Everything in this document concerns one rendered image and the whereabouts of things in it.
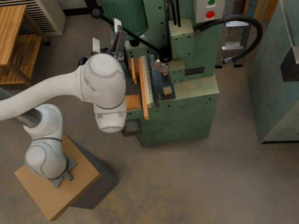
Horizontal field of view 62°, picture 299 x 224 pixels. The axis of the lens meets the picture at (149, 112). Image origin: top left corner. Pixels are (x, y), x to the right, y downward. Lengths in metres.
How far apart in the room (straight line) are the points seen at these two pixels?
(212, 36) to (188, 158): 1.19
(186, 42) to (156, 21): 0.16
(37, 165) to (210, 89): 0.99
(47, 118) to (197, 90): 0.82
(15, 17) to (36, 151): 1.60
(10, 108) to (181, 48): 0.67
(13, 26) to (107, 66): 2.03
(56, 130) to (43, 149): 0.14
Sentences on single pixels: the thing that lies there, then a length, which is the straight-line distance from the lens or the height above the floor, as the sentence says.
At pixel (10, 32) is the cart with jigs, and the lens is 2.60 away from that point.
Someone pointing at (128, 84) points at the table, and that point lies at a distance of 1.40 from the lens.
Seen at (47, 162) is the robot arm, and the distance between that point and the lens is 1.37.
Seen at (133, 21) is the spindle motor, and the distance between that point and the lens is 1.10.
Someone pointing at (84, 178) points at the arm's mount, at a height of 0.66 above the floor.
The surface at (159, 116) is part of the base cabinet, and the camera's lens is 1.60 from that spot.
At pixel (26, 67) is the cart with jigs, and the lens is 2.78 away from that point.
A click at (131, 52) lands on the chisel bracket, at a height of 1.05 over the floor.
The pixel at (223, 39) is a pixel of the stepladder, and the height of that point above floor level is 0.35.
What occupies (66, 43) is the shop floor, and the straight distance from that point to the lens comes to 3.00.
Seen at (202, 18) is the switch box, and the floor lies 1.34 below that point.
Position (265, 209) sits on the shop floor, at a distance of 2.16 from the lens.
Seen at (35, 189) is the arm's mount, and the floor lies 0.68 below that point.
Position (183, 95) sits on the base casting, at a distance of 1.44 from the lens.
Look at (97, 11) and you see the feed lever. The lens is 0.97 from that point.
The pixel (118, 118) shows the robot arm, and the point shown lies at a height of 1.37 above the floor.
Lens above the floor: 2.08
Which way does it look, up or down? 65 degrees down
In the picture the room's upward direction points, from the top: 19 degrees counter-clockwise
